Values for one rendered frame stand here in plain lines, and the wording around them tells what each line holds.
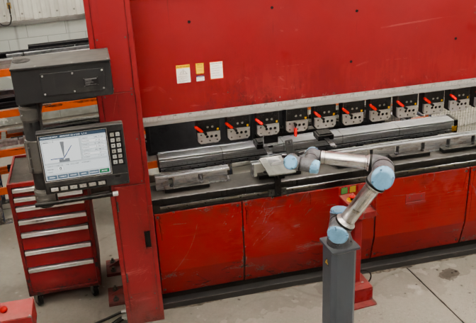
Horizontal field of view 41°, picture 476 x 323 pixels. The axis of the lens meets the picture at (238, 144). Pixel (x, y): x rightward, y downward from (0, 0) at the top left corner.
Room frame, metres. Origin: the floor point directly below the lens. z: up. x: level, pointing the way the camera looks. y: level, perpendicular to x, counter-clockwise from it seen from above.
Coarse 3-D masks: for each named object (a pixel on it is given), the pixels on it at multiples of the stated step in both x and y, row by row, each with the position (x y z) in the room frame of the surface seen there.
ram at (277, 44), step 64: (192, 0) 3.82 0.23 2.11; (256, 0) 3.90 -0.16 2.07; (320, 0) 3.99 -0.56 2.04; (384, 0) 4.08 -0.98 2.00; (448, 0) 4.18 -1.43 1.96; (192, 64) 3.82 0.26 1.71; (256, 64) 3.90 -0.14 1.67; (320, 64) 3.99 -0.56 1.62; (384, 64) 4.08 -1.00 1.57; (448, 64) 4.18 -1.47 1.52
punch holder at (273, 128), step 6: (258, 114) 3.90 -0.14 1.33; (264, 114) 3.91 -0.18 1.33; (270, 114) 3.92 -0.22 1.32; (276, 114) 3.93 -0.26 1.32; (264, 120) 3.91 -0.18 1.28; (270, 120) 3.92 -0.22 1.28; (258, 126) 3.90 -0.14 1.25; (270, 126) 3.91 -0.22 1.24; (276, 126) 3.92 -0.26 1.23; (258, 132) 3.90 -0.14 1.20; (264, 132) 3.90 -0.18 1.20; (270, 132) 3.91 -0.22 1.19; (276, 132) 3.92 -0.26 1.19
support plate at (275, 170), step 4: (280, 156) 3.95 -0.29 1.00; (260, 160) 3.90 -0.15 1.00; (264, 160) 3.90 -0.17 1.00; (280, 160) 3.88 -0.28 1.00; (264, 164) 3.83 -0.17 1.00; (268, 164) 3.83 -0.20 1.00; (280, 164) 3.82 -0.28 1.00; (264, 168) 3.78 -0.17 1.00; (268, 168) 3.77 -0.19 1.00; (272, 168) 3.77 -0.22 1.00; (276, 168) 3.76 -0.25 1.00; (280, 168) 3.76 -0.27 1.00; (284, 168) 3.76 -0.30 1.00; (268, 172) 3.71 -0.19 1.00; (272, 172) 3.70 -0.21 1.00; (276, 172) 3.70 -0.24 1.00; (280, 172) 3.70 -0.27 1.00; (284, 172) 3.70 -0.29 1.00; (288, 172) 3.69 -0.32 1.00; (292, 172) 3.70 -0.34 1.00
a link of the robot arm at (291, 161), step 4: (288, 156) 3.09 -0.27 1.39; (292, 156) 3.09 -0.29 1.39; (296, 156) 3.12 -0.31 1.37; (284, 160) 3.08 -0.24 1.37; (288, 160) 3.07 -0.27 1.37; (292, 160) 3.07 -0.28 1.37; (296, 160) 3.07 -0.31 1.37; (284, 164) 3.07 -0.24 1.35; (288, 164) 3.06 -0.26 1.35; (292, 164) 3.06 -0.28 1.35; (296, 164) 3.06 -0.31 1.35; (288, 168) 3.06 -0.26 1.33; (292, 168) 3.06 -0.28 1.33; (296, 168) 3.08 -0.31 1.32
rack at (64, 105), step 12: (0, 72) 5.03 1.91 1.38; (12, 108) 5.07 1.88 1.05; (48, 108) 5.13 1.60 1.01; (60, 108) 5.16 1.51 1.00; (0, 132) 5.44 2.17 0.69; (144, 132) 5.37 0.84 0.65; (0, 156) 4.99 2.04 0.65; (0, 168) 5.42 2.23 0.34; (0, 180) 5.41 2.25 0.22; (0, 192) 4.98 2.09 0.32; (0, 204) 4.97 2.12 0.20; (0, 216) 4.97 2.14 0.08
